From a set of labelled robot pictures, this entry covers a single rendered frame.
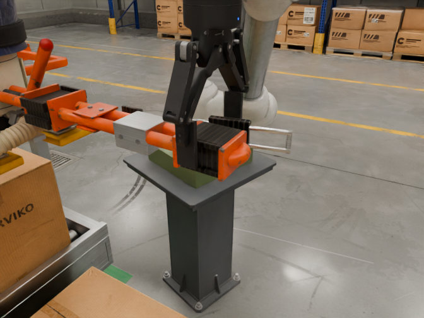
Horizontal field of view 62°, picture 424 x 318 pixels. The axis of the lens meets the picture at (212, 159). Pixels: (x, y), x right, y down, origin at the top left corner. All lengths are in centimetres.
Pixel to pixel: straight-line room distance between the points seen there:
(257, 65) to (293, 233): 142
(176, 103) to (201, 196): 93
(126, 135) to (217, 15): 24
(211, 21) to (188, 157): 17
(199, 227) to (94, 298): 54
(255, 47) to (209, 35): 69
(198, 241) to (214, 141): 118
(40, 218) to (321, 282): 147
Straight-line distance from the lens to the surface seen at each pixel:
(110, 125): 61
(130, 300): 128
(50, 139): 90
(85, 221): 155
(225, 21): 46
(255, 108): 136
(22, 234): 131
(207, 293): 194
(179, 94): 43
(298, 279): 210
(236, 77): 55
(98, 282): 136
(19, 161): 83
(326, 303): 203
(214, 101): 140
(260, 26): 109
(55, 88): 79
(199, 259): 172
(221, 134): 51
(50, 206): 133
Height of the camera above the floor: 150
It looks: 28 degrees down
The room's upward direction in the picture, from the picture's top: straight up
